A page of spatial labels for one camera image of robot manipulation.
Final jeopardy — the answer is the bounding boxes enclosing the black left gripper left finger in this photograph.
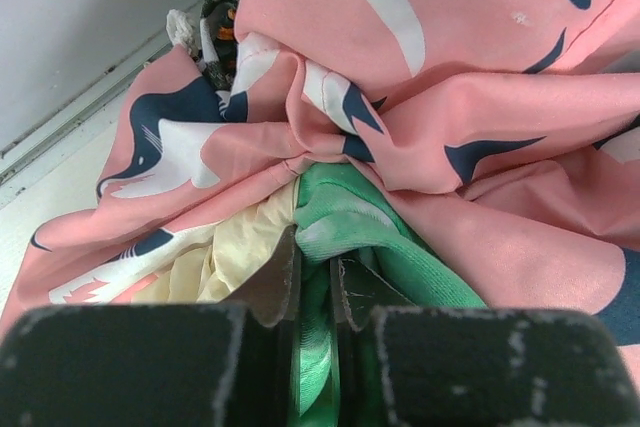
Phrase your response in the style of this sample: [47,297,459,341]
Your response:
[1,227,300,426]

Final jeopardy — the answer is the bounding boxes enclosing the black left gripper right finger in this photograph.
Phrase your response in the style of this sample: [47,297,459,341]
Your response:
[330,256,639,426]

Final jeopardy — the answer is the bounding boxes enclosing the cream white cloth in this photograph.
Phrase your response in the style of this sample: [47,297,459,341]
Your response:
[132,180,299,303]

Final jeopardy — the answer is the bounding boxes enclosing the mint green cloth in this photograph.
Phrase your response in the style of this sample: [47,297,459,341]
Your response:
[293,164,485,426]

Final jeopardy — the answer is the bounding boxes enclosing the black orange patterned cloth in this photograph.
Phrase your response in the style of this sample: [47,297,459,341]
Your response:
[199,0,248,123]

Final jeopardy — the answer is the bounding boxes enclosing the pink whale print cloth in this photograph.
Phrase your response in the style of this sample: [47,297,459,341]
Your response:
[1,0,639,361]

